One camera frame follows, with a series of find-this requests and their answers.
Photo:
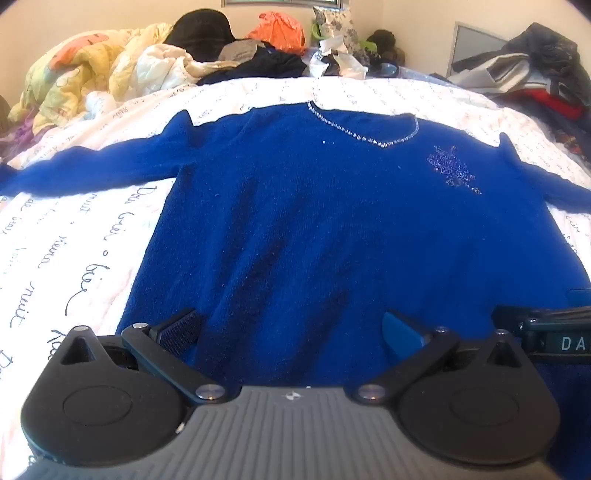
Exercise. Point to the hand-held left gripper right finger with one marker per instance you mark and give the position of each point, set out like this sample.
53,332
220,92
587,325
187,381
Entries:
402,330

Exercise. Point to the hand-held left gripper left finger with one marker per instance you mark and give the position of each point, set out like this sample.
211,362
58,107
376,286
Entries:
181,330

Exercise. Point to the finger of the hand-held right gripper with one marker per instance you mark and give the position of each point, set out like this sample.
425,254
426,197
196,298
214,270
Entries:
510,317
581,297

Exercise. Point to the blue knit sweater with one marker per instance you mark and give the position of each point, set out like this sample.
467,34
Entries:
323,230

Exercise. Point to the pile of dark clothes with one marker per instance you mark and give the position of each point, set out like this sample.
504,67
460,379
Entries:
540,69

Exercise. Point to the white script-printed bedspread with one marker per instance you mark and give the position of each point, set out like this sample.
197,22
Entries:
69,230

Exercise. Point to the purple cloth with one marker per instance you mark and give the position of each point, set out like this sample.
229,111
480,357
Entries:
14,141

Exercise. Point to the white quilted cloth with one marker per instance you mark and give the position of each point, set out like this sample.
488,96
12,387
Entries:
157,64

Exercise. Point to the white crumpled plastic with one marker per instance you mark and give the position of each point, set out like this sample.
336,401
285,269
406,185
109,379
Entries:
344,62

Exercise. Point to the yellow printed quilt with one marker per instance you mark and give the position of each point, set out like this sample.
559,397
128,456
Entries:
69,78

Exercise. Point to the dark navy garment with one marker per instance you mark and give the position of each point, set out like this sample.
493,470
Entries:
263,67

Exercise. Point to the grey framed panel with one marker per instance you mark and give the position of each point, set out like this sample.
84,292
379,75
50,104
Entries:
471,44

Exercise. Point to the brown woven chair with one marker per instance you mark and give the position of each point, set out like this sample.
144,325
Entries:
3,113

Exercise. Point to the grey cloth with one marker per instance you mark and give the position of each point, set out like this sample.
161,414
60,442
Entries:
240,50

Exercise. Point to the green basket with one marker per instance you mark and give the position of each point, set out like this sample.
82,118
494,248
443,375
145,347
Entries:
370,45

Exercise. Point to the brown plush toy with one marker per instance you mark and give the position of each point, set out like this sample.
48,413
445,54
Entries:
385,44

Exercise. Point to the black cap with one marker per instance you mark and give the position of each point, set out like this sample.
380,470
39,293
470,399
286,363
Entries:
198,27

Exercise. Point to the floral print pillow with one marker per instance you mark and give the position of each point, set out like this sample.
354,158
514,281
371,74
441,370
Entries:
339,25

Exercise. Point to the orange plastic bag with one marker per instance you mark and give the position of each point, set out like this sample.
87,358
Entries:
277,30

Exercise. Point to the window frame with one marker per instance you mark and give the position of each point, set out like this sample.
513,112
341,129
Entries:
281,3

